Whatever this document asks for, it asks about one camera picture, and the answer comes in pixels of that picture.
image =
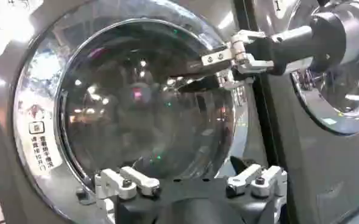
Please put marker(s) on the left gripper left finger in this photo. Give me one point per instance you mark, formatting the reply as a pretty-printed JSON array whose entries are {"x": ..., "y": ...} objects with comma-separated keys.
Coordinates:
[{"x": 121, "y": 185}]

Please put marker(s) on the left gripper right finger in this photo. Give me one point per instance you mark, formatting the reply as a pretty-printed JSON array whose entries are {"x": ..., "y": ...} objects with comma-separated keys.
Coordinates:
[{"x": 255, "y": 181}]

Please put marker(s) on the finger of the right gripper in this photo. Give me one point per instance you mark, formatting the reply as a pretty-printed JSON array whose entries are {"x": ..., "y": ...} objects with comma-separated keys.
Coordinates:
[
  {"x": 217, "y": 57},
  {"x": 202, "y": 85}
]

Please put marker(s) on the round glass dryer door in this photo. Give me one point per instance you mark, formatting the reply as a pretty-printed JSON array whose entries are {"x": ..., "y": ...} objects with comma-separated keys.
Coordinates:
[
  {"x": 328, "y": 106},
  {"x": 142, "y": 121}
]

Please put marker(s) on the white instruction sticker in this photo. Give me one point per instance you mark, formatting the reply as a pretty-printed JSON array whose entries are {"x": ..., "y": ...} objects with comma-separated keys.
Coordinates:
[{"x": 42, "y": 152}]

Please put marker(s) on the grey dryer with number label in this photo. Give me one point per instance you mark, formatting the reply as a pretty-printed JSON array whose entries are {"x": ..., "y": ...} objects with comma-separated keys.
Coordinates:
[{"x": 2, "y": 91}]

